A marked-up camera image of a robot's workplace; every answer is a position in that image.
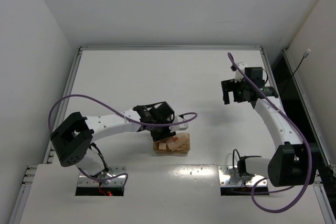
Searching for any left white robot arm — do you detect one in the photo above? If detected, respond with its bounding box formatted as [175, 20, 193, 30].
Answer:
[50, 102, 179, 177]

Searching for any metal base plate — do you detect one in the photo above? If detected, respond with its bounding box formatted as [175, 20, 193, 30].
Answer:
[217, 165, 264, 188]
[78, 166, 129, 187]

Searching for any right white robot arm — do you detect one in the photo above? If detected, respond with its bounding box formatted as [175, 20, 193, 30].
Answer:
[221, 64, 319, 187]

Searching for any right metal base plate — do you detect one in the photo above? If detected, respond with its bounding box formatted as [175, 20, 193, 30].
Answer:
[217, 165, 264, 188]

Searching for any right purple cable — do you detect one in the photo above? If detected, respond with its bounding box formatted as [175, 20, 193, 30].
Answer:
[227, 52, 313, 213]

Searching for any black wall cable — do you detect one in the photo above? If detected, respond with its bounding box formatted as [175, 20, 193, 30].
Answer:
[278, 48, 312, 96]

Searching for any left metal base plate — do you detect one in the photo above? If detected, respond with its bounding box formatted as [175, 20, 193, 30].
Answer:
[78, 166, 129, 187]

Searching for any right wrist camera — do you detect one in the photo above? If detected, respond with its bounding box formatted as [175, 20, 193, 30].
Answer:
[231, 62, 248, 83]

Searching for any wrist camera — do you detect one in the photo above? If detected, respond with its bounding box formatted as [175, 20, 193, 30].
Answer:
[170, 118, 188, 132]
[231, 62, 248, 83]

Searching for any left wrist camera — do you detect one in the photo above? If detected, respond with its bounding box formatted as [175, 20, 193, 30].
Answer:
[170, 118, 188, 132]

